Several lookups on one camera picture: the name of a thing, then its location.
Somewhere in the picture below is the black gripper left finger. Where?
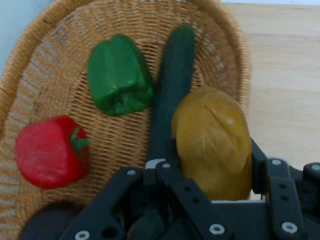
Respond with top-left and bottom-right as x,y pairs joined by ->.
59,137 -> 235,240

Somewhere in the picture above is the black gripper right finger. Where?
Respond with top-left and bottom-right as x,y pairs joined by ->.
249,136 -> 320,240

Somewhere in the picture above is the yellow-brown toy bread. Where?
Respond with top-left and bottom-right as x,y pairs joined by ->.
171,86 -> 253,202

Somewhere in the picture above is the woven wicker basket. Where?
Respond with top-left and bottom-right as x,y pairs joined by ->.
0,0 -> 253,240

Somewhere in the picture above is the dark green toy cucumber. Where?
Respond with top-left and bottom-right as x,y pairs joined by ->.
146,23 -> 197,163

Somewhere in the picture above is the green toy bell pepper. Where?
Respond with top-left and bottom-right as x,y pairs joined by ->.
87,34 -> 155,117

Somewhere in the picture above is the red toy bell pepper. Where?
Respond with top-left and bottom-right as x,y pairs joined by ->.
14,114 -> 91,190

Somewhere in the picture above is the dark purple toy eggplant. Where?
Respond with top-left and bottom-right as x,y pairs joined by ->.
19,201 -> 83,240

